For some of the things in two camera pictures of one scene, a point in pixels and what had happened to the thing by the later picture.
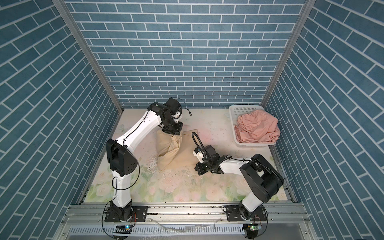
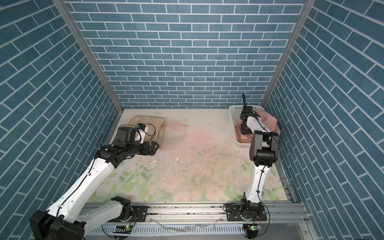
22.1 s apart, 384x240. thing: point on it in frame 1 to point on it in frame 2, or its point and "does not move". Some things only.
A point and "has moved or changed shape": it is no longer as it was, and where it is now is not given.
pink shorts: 257,126 does not move
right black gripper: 199,169 to 243,131
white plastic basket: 234,111 does not move
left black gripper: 177,130 to 152,150
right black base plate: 233,214 does not move
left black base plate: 139,214 does not move
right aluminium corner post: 299,26 does not move
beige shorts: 175,151 has moved or changed shape
